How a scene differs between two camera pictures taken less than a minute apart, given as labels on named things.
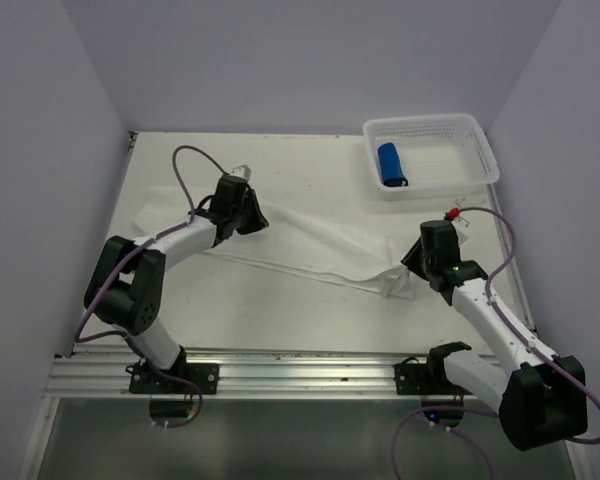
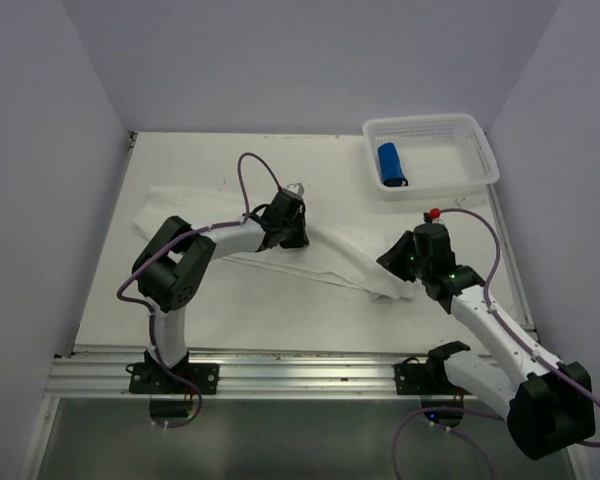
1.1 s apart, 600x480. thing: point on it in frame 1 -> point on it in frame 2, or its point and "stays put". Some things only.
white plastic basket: x=438 y=154 stays put
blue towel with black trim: x=392 y=173 stays put
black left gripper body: x=247 y=215 -> x=294 y=231
